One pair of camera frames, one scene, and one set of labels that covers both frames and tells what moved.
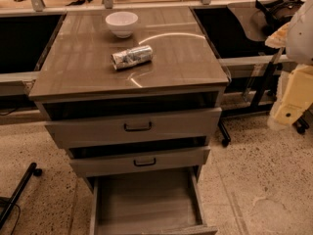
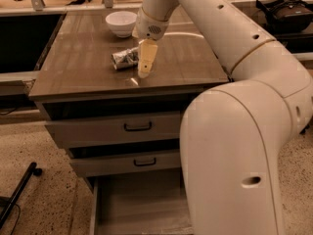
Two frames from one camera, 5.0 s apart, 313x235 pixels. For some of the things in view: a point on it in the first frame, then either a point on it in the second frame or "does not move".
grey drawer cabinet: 135,96 does not move
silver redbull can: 130,57 does not move
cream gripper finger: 294,96 -> 147,56
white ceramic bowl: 121,23 does not move
